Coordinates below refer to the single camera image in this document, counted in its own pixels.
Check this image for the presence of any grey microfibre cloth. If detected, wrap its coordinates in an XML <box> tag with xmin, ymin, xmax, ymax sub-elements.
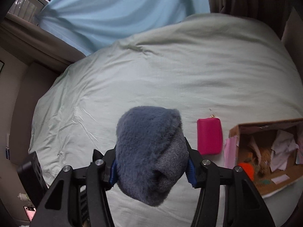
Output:
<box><xmin>270</xmin><ymin>130</ymin><xmax>299</xmax><ymax>172</ymax></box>

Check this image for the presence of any orange green plush toy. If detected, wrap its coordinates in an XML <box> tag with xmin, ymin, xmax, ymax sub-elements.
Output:
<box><xmin>238</xmin><ymin>162</ymin><xmax>255</xmax><ymax>181</ymax></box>

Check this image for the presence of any brown right curtain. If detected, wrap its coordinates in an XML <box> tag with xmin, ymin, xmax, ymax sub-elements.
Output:
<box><xmin>209</xmin><ymin>0</ymin><xmax>302</xmax><ymax>38</ymax></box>

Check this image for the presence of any brown left curtain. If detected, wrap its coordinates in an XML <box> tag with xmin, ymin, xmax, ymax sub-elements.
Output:
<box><xmin>1</xmin><ymin>13</ymin><xmax>85</xmax><ymax>72</ymax></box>

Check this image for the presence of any pale green bed sheet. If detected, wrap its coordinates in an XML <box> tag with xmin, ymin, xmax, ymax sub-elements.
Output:
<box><xmin>28</xmin><ymin>13</ymin><xmax>303</xmax><ymax>227</ymax></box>

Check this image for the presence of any brown plush toy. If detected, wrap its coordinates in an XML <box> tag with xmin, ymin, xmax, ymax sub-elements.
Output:
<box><xmin>248</xmin><ymin>136</ymin><xmax>271</xmax><ymax>177</ymax></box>

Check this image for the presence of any light blue hanging sheet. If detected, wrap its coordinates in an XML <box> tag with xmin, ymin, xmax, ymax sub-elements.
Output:
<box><xmin>37</xmin><ymin>0</ymin><xmax>209</xmax><ymax>55</ymax></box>

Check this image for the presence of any patterned cardboard box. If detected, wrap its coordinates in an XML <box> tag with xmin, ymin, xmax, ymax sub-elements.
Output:
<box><xmin>223</xmin><ymin>119</ymin><xmax>302</xmax><ymax>198</ymax></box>

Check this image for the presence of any brown curtain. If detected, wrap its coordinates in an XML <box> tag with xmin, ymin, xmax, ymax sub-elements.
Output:
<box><xmin>1</xmin><ymin>13</ymin><xmax>85</xmax><ymax>72</ymax></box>
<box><xmin>209</xmin><ymin>0</ymin><xmax>302</xmax><ymax>38</ymax></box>

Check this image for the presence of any beige headboard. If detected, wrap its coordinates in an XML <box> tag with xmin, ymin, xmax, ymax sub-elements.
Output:
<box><xmin>9</xmin><ymin>63</ymin><xmax>61</xmax><ymax>165</ymax></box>

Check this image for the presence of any grey fuzzy sock ball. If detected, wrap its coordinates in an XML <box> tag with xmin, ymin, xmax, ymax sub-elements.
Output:
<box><xmin>116</xmin><ymin>106</ymin><xmax>189</xmax><ymax>207</ymax></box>

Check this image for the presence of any pink zip pouch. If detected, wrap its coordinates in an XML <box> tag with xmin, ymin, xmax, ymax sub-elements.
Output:
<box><xmin>197</xmin><ymin>117</ymin><xmax>223</xmax><ymax>155</ymax></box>

